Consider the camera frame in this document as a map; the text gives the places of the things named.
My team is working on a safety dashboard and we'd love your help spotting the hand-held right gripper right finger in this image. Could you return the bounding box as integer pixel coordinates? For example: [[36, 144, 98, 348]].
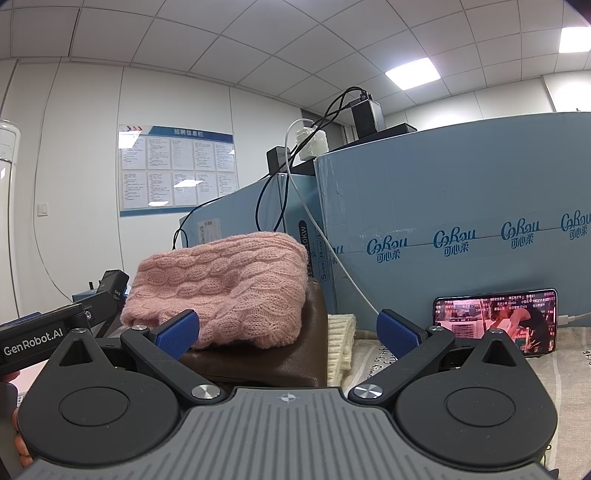
[[348, 309, 529, 409]]

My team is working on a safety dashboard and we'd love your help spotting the black power adapter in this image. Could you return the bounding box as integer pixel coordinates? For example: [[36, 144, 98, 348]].
[[267, 147, 291, 175], [352, 95, 384, 139]]

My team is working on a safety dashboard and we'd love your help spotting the brown leather garment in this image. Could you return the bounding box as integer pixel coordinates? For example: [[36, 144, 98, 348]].
[[178, 277, 329, 389]]

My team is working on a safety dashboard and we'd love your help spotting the white power adapter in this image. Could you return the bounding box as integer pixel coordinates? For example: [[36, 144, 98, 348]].
[[295, 129, 329, 162]]

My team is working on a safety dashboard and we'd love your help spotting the black cable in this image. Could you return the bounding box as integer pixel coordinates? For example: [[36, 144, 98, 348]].
[[172, 173, 289, 252], [323, 87, 372, 127]]

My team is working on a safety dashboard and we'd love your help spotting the ceiling light panel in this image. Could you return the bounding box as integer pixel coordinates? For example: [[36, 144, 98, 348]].
[[558, 25, 591, 58], [384, 59, 444, 86]]

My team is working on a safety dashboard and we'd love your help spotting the white air conditioner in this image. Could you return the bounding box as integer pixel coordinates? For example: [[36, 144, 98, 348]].
[[0, 119, 21, 319]]

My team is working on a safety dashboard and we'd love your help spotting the small blue cardboard box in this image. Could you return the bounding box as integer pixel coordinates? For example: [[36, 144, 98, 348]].
[[178, 161, 340, 319]]

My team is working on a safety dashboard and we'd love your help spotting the cream knitted cloth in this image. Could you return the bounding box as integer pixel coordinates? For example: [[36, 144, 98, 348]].
[[328, 314, 358, 388]]

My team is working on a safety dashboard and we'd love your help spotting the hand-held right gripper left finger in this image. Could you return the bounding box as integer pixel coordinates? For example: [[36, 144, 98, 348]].
[[48, 309, 227, 408]]

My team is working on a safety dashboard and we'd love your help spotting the person's left hand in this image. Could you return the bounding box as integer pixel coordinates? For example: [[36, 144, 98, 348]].
[[13, 407, 36, 468]]

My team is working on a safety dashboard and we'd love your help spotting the wall notice board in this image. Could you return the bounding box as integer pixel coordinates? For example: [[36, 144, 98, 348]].
[[119, 124, 240, 217]]

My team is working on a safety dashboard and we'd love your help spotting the large blue printed cardboard box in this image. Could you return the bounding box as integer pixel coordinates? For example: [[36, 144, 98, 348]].
[[314, 111, 591, 344]]

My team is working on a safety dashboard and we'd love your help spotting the pink knitted sweater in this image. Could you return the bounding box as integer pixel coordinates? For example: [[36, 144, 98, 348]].
[[120, 232, 309, 349]]

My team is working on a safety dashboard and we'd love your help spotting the smartphone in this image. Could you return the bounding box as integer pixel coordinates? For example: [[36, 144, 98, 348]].
[[433, 289, 558, 356]]

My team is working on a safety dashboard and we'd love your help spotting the printed bed sheet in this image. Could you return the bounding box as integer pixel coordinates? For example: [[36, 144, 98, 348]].
[[342, 323, 591, 476]]

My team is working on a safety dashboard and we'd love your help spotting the white charging cable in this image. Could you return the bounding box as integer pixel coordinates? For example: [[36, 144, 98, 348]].
[[284, 119, 591, 326]]

